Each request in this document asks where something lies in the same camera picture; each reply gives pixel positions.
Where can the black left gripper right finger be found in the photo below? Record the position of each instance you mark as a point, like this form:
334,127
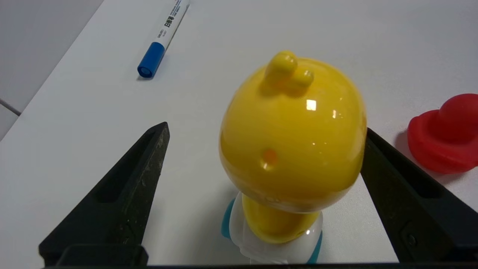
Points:
414,201

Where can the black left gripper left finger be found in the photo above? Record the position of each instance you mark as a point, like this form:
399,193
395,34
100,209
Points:
127,194

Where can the yellow duck toy car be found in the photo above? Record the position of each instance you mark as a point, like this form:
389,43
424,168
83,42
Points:
291,142

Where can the red rubber duck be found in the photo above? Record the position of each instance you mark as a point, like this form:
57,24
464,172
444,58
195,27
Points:
446,138

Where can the blue whiteboard marker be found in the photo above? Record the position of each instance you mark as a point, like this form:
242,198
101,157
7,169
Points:
166,31

